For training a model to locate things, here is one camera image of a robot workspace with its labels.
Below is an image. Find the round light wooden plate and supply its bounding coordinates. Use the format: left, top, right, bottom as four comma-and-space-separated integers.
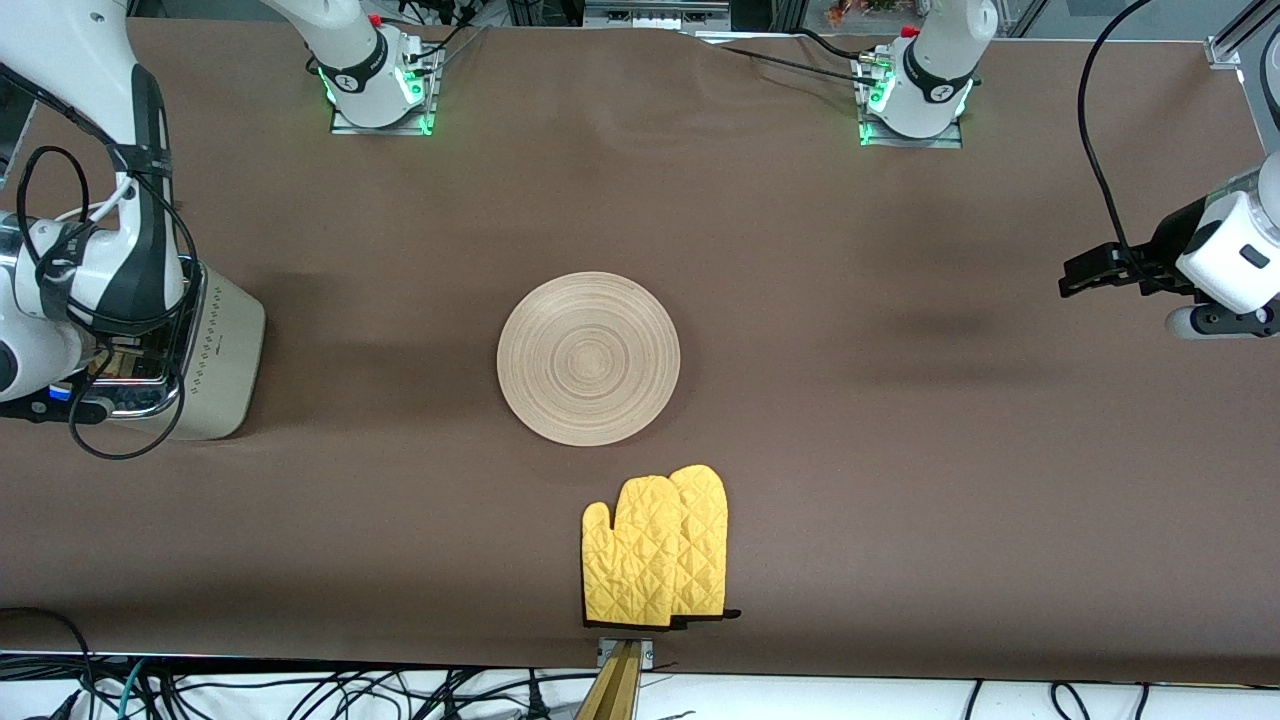
497, 272, 682, 448

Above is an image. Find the cream and chrome toaster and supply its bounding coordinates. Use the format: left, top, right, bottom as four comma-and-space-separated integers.
85, 255, 268, 442

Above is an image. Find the yellow quilted oven mitt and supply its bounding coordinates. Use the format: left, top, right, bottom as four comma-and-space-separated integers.
668, 464, 743, 623
581, 475, 686, 629

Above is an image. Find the grey equipment box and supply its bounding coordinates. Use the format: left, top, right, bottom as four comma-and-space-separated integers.
583, 0, 733, 31

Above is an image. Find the brass coloured metal bar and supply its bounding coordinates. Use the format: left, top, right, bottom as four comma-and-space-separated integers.
575, 640, 643, 720

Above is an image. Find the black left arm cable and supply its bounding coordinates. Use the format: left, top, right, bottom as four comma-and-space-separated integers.
1078, 0, 1156, 271

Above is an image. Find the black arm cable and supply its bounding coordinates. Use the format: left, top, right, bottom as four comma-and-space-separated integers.
1078, 0, 1156, 271
15, 145, 201, 461

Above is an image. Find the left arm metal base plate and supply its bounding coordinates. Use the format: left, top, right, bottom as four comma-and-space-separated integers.
858, 55, 966, 149

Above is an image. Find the aluminium table frame profile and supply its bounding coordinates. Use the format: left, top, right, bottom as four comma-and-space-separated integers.
1205, 0, 1280, 191

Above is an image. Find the black left base supply cable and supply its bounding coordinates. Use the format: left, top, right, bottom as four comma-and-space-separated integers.
700, 28, 891, 89

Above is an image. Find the black base supply cable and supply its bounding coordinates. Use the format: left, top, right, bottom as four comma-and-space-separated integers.
400, 0, 491, 71
700, 28, 891, 89

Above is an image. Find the small silver mounting bracket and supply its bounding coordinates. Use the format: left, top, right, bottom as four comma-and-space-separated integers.
597, 637, 656, 669

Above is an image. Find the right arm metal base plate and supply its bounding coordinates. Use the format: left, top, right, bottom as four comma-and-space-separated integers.
330, 40, 441, 136

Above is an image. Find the black right base supply cable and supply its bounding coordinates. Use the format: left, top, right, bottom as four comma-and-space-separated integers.
400, 0, 491, 71

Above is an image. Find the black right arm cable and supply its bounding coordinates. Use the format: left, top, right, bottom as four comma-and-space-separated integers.
15, 145, 201, 461

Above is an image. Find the teal floor cable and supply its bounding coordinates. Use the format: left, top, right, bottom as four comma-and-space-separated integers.
118, 658, 151, 719

